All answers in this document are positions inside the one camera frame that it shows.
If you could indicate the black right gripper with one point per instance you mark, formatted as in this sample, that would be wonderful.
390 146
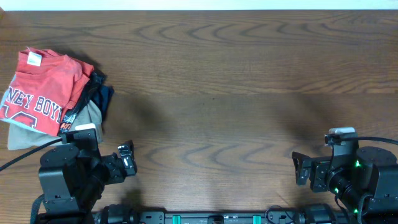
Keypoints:
315 173

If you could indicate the black shirt with orange print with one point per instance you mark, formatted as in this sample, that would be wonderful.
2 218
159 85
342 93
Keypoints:
96 80

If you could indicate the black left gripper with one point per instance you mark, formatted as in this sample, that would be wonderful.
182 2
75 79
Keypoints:
116 165

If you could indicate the beige folded shirt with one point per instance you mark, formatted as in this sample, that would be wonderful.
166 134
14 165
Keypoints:
21 138

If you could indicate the navy blue folded garment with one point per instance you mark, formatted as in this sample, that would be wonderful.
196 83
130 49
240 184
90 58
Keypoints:
101 98

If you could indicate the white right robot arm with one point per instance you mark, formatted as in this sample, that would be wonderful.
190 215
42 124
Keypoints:
363 181

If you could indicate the light blue folded shirt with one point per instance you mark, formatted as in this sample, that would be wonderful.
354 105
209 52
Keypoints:
21 107

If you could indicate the orange red t-shirt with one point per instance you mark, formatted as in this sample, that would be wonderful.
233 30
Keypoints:
60 79

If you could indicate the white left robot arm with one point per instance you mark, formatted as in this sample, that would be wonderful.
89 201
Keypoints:
73 178

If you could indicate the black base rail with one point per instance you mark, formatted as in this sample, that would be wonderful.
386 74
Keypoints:
202 217

